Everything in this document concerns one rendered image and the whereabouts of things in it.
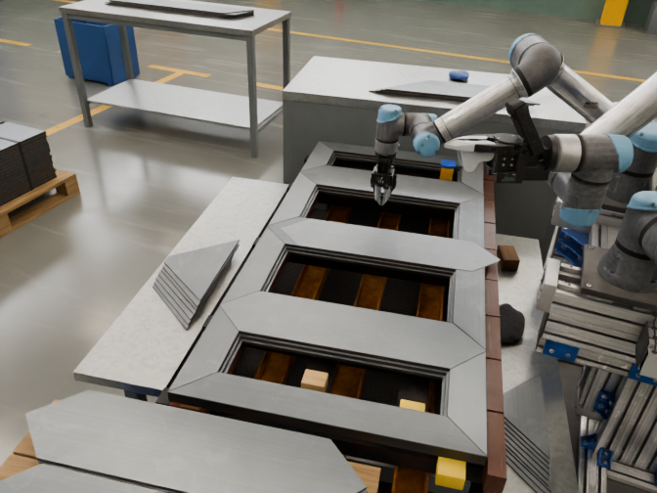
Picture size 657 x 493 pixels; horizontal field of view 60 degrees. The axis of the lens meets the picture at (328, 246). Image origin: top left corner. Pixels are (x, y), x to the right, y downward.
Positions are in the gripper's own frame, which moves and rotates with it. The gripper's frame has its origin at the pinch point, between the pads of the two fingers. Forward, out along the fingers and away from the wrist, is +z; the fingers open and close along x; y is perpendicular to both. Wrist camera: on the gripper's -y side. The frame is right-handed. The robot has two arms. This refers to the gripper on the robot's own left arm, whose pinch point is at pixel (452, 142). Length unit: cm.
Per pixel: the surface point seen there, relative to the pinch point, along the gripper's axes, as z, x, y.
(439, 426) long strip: -2, -10, 63
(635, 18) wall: -509, 827, 26
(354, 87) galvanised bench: 2, 162, 19
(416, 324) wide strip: -3, 25, 58
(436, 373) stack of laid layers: -6, 8, 62
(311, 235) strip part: 24, 71, 52
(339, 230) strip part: 14, 74, 51
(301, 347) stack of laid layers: 29, 18, 60
